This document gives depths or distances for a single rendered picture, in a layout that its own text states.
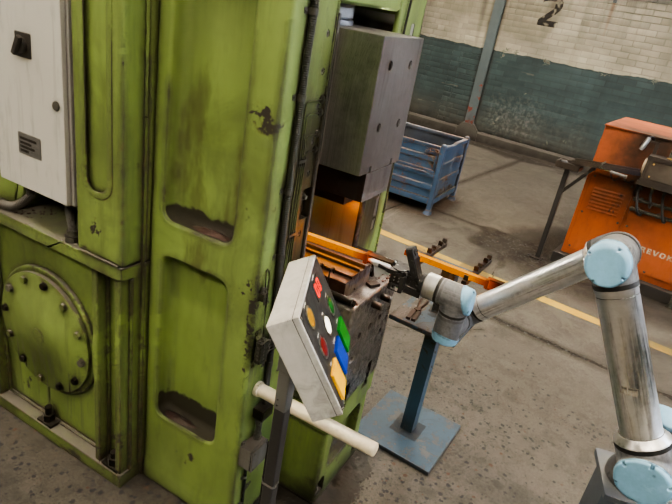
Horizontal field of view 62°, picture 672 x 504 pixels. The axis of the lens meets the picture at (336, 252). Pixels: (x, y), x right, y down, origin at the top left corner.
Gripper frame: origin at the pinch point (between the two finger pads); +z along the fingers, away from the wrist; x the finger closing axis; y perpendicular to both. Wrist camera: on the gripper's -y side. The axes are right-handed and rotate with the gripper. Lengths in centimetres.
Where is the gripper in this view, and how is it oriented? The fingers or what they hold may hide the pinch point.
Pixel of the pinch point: (373, 257)
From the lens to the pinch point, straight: 194.9
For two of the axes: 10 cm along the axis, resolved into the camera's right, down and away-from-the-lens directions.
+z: -8.6, -3.4, 3.8
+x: 4.8, -2.9, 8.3
